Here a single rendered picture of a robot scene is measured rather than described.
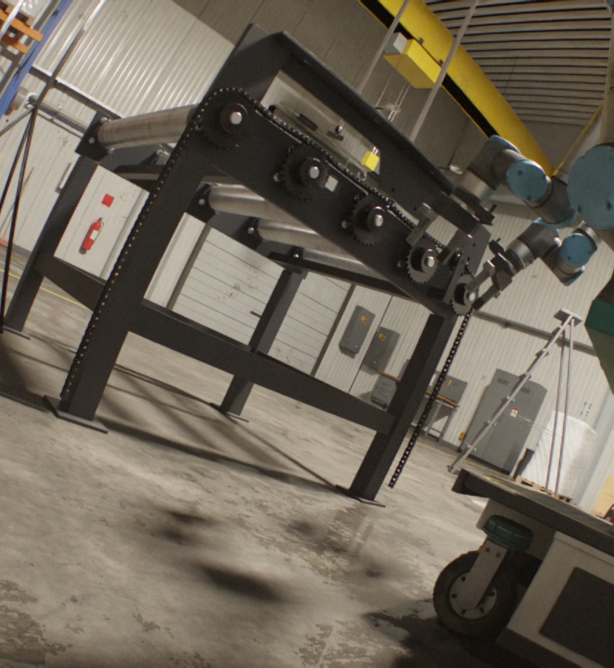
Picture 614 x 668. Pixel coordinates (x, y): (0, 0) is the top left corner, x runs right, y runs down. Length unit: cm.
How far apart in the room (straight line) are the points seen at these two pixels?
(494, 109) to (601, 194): 1083
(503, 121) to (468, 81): 134
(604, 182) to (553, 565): 69
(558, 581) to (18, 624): 86
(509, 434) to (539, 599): 1095
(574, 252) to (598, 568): 93
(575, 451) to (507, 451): 254
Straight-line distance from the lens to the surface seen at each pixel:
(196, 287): 1202
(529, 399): 1203
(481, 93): 1157
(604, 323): 118
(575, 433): 979
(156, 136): 188
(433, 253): 210
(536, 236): 186
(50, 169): 1074
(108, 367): 155
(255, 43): 170
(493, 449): 1211
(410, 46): 998
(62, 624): 70
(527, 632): 114
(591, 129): 153
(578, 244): 172
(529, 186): 139
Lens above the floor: 38
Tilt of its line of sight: 1 degrees up
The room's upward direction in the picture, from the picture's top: 25 degrees clockwise
